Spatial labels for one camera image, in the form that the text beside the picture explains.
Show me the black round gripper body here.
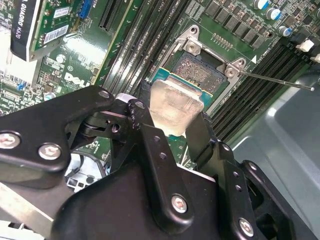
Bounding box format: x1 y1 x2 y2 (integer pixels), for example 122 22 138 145
51 161 235 240

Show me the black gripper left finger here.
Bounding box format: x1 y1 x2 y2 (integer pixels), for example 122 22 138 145
0 80 195 236

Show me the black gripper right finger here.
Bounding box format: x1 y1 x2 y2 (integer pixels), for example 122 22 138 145
186 111 297 240

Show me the silver CPU green edge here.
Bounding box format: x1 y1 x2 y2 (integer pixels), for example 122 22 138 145
149 66 214 144

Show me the metal wire locking lever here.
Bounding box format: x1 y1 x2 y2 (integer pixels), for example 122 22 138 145
237 70 316 92

